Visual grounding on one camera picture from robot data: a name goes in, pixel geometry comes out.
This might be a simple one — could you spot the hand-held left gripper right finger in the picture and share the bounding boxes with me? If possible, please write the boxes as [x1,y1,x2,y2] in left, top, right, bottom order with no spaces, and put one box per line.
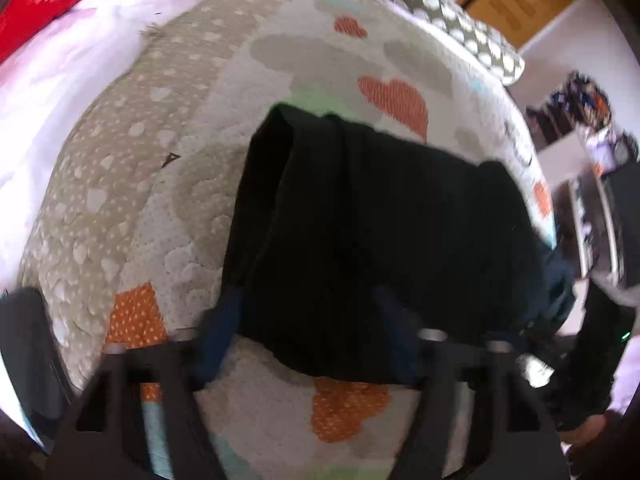
[376,287,571,480]

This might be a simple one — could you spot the dark clothes on shelf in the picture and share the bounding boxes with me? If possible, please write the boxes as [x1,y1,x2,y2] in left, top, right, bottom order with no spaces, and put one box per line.
[525,70,640,161]

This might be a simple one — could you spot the black pants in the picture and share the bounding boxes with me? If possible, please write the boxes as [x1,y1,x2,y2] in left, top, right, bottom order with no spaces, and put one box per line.
[222,102,548,386]

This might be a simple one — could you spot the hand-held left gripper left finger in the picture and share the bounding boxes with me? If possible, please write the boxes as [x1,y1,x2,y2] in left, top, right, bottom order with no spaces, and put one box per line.
[50,294,247,480]

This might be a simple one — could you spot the wooden door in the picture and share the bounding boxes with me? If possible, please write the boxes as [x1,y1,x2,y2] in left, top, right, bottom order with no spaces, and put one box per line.
[455,0,583,53]

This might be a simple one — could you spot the white bed sheet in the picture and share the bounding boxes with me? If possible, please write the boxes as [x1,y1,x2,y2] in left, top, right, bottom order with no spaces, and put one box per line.
[0,0,281,281]

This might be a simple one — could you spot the white open shelf unit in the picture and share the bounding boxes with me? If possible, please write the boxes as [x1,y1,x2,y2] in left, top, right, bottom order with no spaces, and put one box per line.
[525,70,640,281]

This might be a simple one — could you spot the heart-patterned quilt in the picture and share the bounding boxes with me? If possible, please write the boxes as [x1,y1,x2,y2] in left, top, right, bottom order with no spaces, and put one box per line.
[17,0,558,480]

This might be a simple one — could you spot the green hedgehog-print pillow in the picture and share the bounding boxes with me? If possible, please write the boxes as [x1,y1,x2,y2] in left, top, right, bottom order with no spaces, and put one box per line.
[380,0,526,86]

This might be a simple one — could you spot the dark object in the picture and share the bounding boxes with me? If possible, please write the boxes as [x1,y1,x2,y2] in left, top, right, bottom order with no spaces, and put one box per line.
[0,287,68,453]

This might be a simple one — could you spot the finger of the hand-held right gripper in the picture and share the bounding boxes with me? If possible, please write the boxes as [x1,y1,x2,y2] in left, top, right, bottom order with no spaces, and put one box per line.
[539,249,577,333]

